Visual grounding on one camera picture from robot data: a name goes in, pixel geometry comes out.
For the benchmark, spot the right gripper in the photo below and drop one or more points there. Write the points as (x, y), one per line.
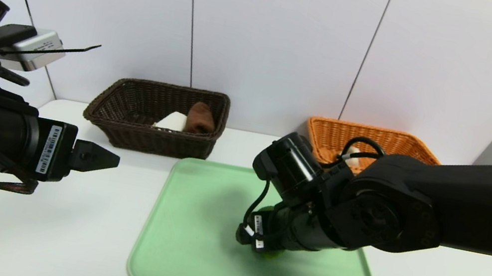
(256, 229)

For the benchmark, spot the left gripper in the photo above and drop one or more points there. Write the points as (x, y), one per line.
(52, 150)

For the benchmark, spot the green lime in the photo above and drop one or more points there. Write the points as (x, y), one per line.
(271, 254)

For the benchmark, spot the white soap bar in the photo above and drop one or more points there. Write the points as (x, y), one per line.
(171, 121)

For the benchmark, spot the brown towel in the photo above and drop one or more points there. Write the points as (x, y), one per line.
(201, 119)

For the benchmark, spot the white round bun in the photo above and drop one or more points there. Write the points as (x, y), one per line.
(353, 156)

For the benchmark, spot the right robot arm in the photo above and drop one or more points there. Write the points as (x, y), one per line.
(466, 207)

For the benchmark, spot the dark brown wicker basket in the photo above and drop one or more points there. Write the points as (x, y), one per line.
(149, 141)

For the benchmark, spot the orange wicker basket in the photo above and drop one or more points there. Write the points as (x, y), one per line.
(327, 134)

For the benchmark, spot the light green plastic tray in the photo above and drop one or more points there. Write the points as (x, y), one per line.
(186, 249)

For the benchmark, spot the thin black zip tie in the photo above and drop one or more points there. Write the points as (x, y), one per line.
(59, 49)

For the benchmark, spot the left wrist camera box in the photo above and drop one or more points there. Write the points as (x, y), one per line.
(36, 49)

